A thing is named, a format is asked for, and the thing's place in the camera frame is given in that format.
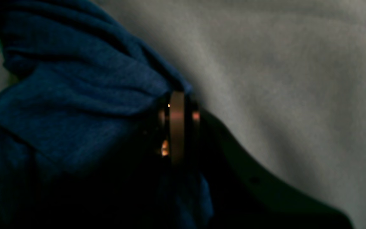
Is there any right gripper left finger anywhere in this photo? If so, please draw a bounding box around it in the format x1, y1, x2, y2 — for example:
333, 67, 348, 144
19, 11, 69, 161
21, 92, 186, 229

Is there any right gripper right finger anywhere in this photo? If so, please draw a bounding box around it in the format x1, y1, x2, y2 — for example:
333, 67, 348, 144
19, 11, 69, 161
186, 94, 353, 229

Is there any dark blue t-shirt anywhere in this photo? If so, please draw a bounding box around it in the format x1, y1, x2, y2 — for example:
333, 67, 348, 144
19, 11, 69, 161
0, 0, 214, 229

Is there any light blue table cloth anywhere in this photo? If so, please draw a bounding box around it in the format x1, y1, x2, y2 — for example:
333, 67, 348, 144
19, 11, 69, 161
89, 0, 366, 229

